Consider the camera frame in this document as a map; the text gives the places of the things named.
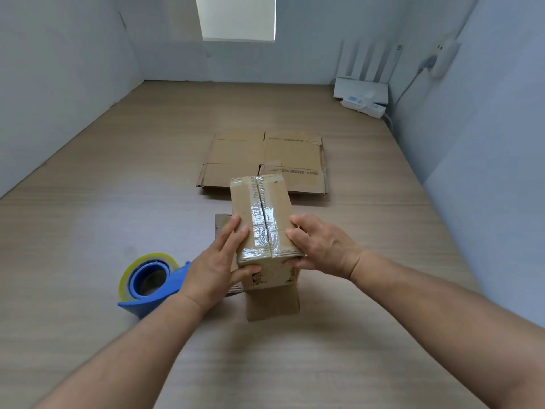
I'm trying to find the picture-printed cardboard box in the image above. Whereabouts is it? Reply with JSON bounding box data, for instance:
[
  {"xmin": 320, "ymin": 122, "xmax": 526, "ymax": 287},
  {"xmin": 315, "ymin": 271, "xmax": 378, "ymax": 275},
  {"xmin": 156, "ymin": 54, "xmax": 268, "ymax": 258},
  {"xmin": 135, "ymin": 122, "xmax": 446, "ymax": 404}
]
[{"xmin": 214, "ymin": 173, "xmax": 307, "ymax": 322}]

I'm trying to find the grey power cable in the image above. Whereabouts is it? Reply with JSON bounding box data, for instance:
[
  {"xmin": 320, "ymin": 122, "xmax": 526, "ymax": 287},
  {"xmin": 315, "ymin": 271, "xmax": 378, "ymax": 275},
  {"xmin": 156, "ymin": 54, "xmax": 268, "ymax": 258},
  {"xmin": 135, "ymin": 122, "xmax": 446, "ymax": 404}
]
[{"xmin": 385, "ymin": 57, "xmax": 437, "ymax": 128}]

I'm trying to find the white foam partition board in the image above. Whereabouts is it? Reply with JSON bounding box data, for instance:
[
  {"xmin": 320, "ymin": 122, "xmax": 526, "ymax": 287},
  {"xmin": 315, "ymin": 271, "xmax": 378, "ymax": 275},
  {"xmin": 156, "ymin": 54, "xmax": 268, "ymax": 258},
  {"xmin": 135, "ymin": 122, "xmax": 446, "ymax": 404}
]
[{"xmin": 0, "ymin": 0, "xmax": 145, "ymax": 199}]

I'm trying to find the clear yellowish tape roll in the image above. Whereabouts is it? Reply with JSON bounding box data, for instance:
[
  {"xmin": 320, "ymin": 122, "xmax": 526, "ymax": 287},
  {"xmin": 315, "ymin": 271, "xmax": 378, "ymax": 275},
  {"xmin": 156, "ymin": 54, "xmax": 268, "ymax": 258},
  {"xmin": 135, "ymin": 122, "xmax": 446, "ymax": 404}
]
[{"xmin": 118, "ymin": 252, "xmax": 181, "ymax": 303}]

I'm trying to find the person's left hand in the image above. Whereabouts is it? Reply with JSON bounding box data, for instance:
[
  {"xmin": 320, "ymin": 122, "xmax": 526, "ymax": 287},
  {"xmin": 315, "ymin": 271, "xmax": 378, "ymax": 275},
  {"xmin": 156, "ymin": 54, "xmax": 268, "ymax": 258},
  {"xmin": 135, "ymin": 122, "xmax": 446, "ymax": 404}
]
[{"xmin": 177, "ymin": 214, "xmax": 263, "ymax": 314}]

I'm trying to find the bright window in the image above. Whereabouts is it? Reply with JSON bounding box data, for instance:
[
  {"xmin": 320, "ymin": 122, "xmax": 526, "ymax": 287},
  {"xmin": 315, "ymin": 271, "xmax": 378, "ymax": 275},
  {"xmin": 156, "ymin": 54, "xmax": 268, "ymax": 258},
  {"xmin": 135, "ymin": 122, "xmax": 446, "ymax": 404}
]
[{"xmin": 195, "ymin": 0, "xmax": 278, "ymax": 42}]

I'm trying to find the plain cardboard box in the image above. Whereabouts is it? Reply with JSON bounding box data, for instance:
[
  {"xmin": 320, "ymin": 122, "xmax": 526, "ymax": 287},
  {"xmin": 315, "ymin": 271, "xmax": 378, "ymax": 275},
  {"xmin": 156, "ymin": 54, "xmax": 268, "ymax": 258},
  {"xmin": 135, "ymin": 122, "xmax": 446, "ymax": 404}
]
[{"xmin": 196, "ymin": 130, "xmax": 329, "ymax": 195}]

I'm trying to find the white power strip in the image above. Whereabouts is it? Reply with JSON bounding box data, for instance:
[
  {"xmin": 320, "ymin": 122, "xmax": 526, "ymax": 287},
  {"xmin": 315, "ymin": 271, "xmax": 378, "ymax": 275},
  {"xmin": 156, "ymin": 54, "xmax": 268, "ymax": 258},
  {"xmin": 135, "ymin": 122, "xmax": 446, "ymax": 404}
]
[{"xmin": 340, "ymin": 95, "xmax": 387, "ymax": 120}]

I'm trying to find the person's right forearm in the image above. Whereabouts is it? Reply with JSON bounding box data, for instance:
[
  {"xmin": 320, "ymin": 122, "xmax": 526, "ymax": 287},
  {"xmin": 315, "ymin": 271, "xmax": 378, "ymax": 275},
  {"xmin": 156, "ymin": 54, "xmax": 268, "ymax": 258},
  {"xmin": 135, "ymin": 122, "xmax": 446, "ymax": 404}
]
[{"xmin": 349, "ymin": 250, "xmax": 545, "ymax": 409}]

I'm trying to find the person's left forearm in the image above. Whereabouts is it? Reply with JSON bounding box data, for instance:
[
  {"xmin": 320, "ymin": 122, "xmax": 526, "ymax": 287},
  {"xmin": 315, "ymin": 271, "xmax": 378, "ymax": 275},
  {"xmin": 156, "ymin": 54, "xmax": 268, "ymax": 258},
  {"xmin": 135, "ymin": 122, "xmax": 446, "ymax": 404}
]
[{"xmin": 36, "ymin": 291, "xmax": 207, "ymax": 409}]

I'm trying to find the white router with antennas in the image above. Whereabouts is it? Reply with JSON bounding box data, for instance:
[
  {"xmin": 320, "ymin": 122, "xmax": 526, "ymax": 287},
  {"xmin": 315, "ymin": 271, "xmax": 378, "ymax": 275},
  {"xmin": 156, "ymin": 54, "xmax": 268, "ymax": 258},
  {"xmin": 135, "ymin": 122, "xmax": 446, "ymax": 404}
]
[{"xmin": 332, "ymin": 37, "xmax": 404, "ymax": 105}]

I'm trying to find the blue tape dispenser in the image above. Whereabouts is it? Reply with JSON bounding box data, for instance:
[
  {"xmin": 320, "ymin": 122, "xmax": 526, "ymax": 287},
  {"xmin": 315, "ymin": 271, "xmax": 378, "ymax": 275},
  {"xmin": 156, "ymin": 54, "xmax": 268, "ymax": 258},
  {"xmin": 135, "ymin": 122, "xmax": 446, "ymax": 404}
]
[{"xmin": 117, "ymin": 260, "xmax": 192, "ymax": 319}]

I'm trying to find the person's right hand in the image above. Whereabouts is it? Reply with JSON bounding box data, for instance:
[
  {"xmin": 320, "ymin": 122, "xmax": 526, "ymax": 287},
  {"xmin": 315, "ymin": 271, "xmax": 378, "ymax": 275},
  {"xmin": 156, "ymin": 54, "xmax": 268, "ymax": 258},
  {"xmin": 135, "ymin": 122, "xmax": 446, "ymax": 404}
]
[{"xmin": 284, "ymin": 213, "xmax": 367, "ymax": 281}]

